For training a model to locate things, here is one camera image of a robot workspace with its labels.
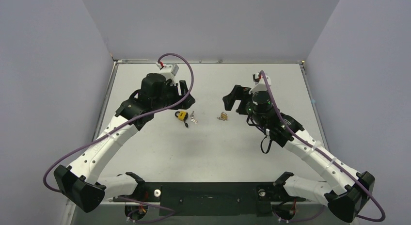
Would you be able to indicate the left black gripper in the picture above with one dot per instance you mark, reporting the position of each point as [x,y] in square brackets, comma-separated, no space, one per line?
[174,88]

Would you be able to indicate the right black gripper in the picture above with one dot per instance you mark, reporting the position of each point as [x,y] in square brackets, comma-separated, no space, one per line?
[242,99]

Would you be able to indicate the small brass padlock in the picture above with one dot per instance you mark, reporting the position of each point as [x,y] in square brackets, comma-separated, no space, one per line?
[223,116]

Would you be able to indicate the yellow padlock with keys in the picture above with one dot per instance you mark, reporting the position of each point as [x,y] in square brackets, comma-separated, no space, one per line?
[184,116]

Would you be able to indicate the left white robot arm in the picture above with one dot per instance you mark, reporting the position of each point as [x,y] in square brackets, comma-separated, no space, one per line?
[81,180]

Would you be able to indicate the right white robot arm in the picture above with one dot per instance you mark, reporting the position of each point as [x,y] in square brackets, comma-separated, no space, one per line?
[343,189]

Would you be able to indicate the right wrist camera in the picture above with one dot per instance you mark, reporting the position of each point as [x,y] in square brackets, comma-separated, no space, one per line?
[260,84]

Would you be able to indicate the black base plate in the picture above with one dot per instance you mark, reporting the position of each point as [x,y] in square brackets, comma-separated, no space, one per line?
[211,198]

